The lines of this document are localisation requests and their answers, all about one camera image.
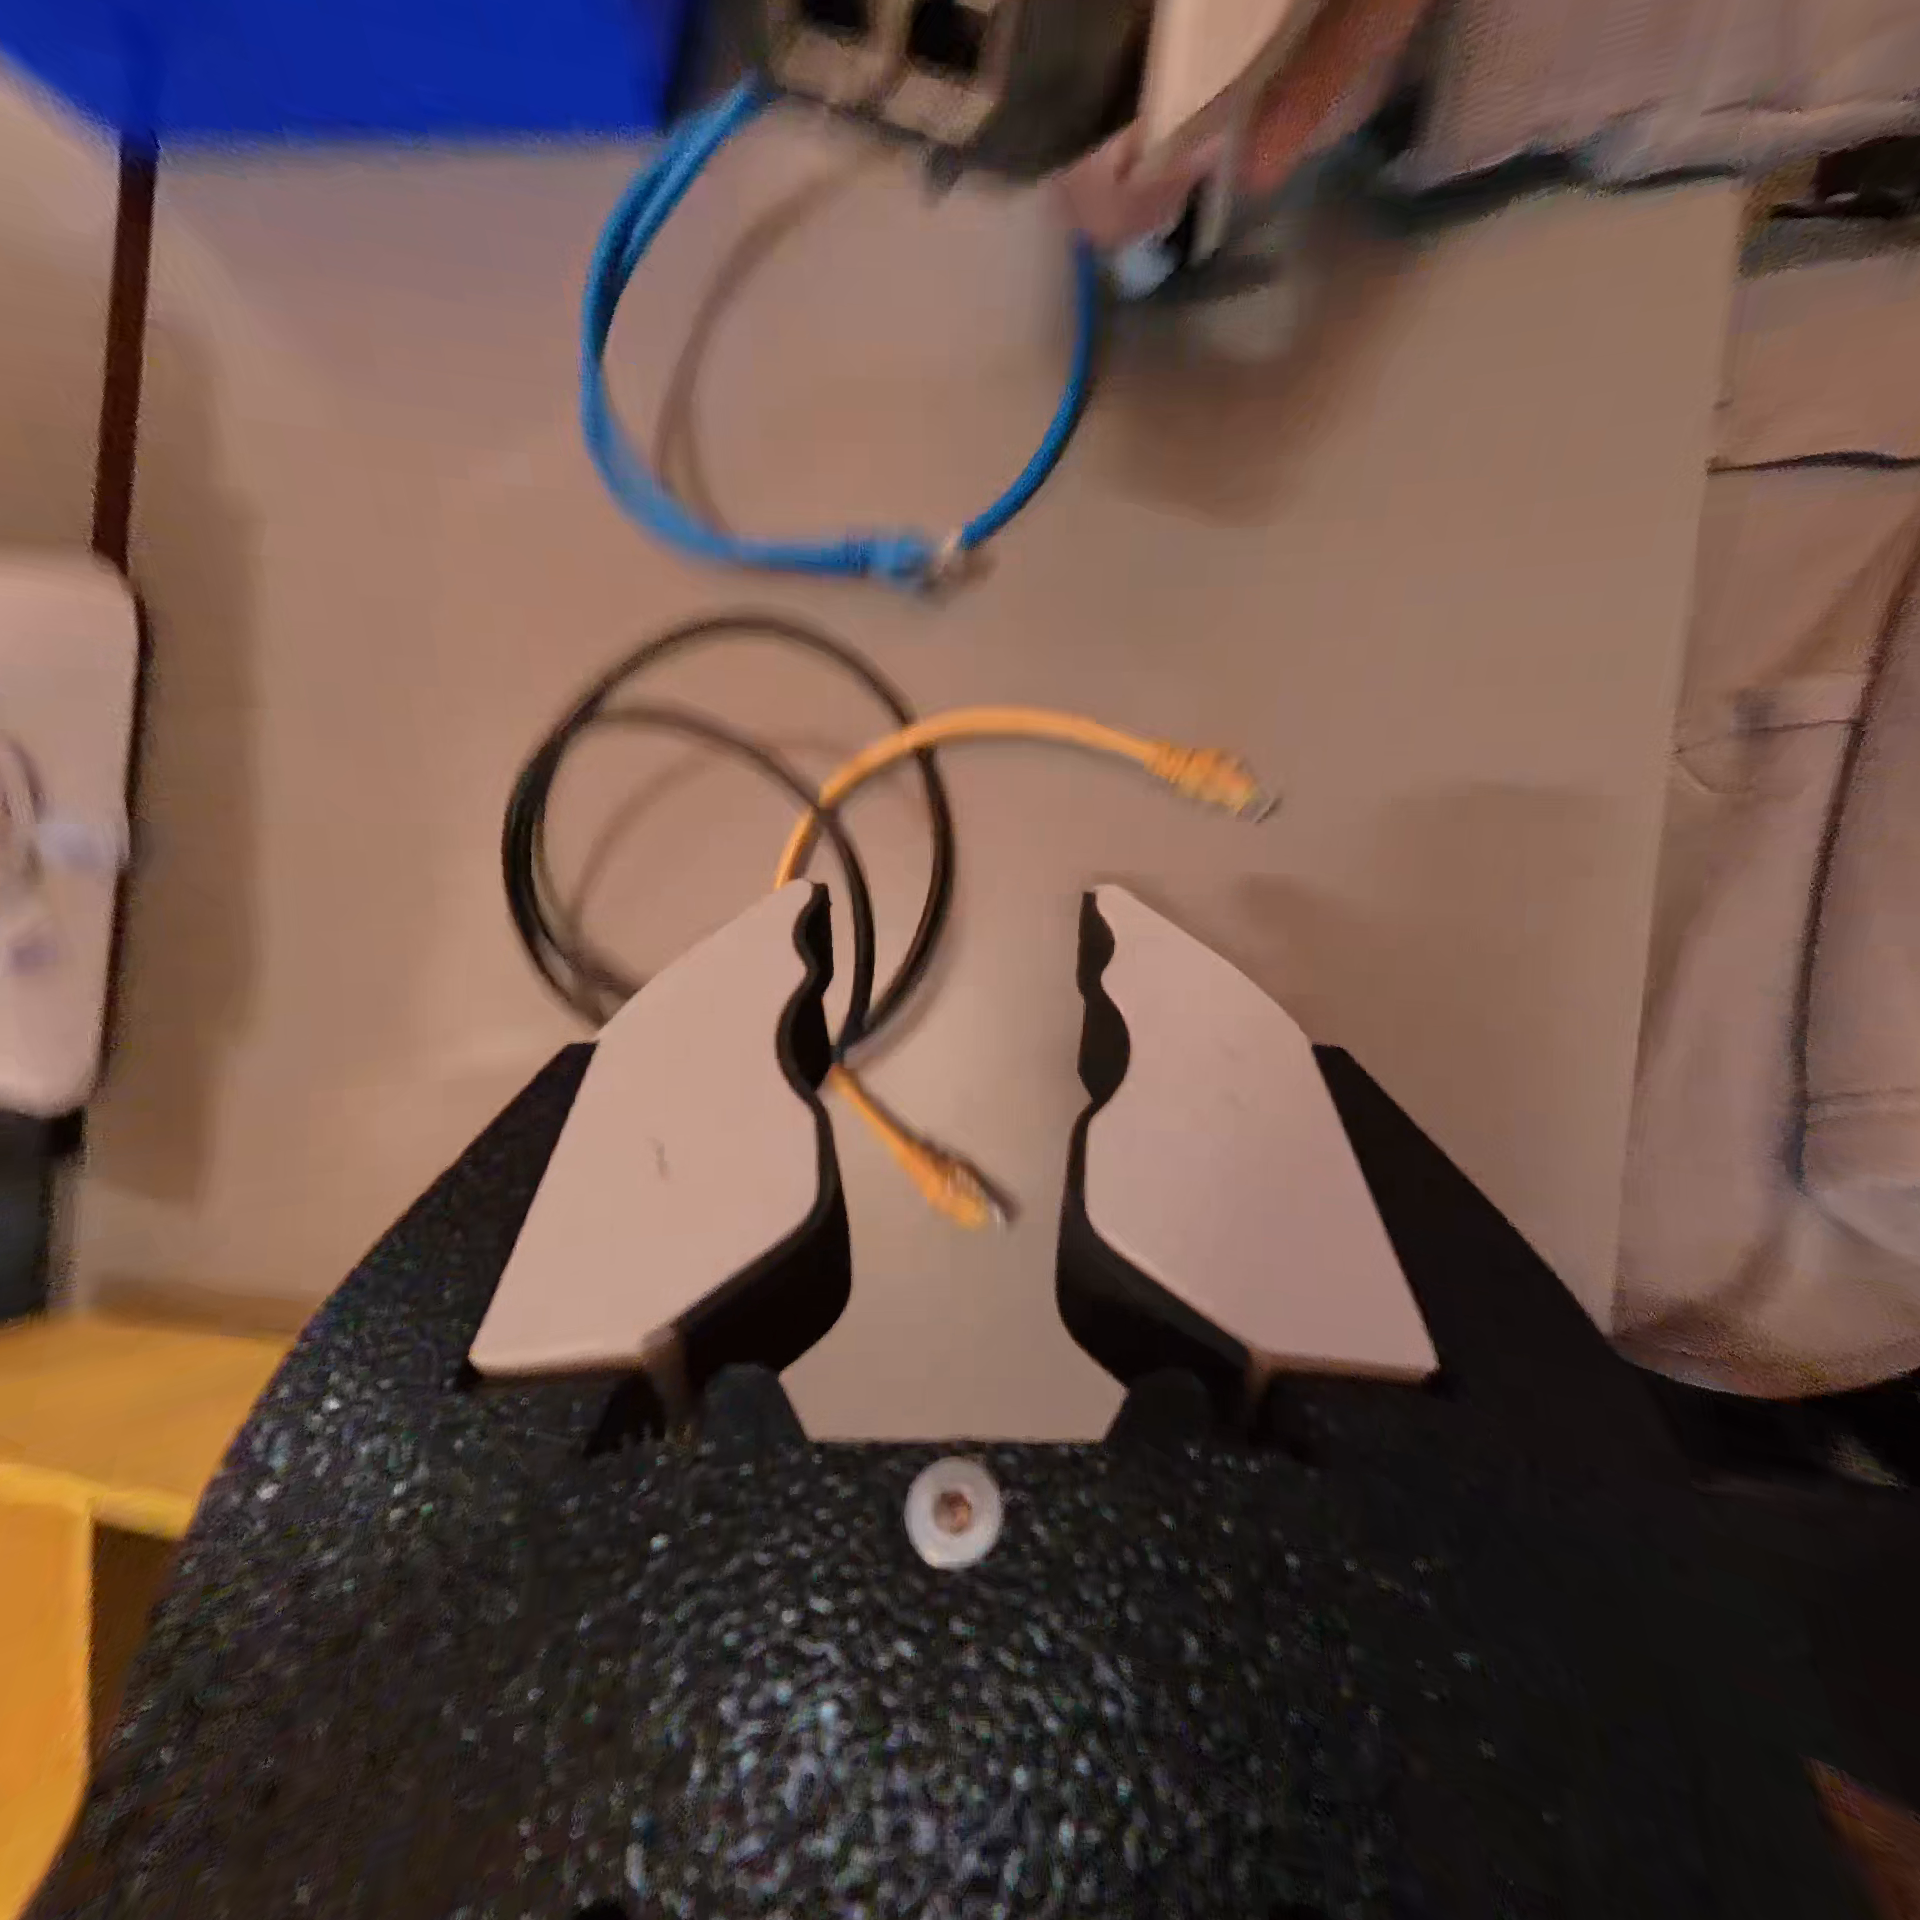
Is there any black network switch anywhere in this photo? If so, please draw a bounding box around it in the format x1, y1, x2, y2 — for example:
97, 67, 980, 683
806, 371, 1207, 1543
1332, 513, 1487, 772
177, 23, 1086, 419
757, 0, 1155, 186

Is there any person's right hand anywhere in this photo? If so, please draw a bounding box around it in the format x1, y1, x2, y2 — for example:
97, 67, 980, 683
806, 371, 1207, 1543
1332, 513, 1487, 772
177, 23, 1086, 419
1249, 0, 1431, 186

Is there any black ethernet cable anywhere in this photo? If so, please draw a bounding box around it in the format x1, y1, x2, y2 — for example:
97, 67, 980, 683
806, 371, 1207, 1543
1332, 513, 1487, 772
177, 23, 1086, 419
500, 612, 955, 1056

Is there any blue ethernet cable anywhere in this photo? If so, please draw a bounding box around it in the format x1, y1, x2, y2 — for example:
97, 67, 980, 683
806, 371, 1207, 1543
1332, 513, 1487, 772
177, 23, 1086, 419
581, 76, 1107, 590

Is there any orange ethernet cable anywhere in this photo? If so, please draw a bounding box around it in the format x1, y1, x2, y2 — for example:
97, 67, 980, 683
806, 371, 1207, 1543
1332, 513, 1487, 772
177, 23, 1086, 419
770, 707, 1279, 1235

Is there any blue plastic bin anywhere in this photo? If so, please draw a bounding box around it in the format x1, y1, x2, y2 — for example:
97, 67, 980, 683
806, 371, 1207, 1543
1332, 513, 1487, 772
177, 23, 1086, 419
0, 0, 711, 148

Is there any grey hooded sweatshirt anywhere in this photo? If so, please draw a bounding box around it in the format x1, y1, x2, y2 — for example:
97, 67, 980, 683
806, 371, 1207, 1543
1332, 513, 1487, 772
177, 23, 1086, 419
1617, 152, 1920, 1401

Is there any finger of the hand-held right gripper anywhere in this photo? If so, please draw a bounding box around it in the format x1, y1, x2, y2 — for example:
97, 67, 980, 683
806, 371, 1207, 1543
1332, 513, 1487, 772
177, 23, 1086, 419
1135, 0, 1326, 161

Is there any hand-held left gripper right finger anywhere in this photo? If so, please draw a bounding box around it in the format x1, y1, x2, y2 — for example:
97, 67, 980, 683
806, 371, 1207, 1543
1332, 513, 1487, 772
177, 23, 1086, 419
1057, 882, 1443, 1401

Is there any yellow plastic bin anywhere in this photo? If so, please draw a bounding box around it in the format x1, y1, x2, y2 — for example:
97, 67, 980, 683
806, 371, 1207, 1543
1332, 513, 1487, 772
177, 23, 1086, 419
0, 1318, 301, 1920

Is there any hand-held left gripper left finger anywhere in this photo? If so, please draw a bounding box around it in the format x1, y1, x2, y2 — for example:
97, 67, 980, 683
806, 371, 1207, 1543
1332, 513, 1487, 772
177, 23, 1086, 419
469, 881, 855, 1384

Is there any person's right forearm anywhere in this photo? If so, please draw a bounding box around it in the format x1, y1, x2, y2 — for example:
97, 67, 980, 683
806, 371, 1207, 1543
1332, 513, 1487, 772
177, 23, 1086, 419
1394, 0, 1920, 195

